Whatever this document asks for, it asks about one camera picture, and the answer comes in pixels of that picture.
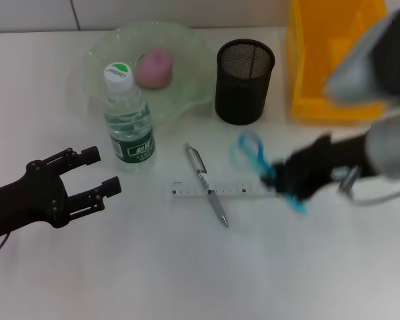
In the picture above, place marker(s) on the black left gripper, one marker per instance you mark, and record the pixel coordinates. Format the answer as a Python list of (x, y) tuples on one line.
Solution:
[(26, 203)]

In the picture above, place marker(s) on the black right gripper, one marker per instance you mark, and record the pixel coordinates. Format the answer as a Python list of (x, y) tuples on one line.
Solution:
[(333, 160)]

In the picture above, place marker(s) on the blue scissors with sheath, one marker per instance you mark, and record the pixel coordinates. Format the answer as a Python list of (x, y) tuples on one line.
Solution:
[(253, 150)]

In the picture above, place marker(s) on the clear green-label water bottle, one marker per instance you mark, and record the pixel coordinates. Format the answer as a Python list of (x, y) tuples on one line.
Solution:
[(133, 150)]

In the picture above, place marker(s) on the grey retractable pen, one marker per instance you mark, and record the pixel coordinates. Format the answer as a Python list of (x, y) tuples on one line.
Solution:
[(200, 170)]

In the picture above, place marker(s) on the transparent plastic ruler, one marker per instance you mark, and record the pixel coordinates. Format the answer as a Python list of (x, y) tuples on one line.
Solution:
[(190, 190)]

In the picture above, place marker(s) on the black mesh pen holder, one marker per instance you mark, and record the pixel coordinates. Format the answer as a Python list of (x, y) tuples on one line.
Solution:
[(243, 100)]

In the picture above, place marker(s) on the pink peach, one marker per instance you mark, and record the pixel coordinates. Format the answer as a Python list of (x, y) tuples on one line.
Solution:
[(153, 70)]

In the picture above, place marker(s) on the green glass fruit plate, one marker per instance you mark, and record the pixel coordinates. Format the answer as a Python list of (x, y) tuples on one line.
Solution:
[(186, 83)]

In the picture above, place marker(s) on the yellow plastic bin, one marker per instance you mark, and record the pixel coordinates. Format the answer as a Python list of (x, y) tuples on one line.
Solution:
[(313, 66)]

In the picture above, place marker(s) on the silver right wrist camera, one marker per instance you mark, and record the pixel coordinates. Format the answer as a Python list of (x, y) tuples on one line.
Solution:
[(386, 60)]

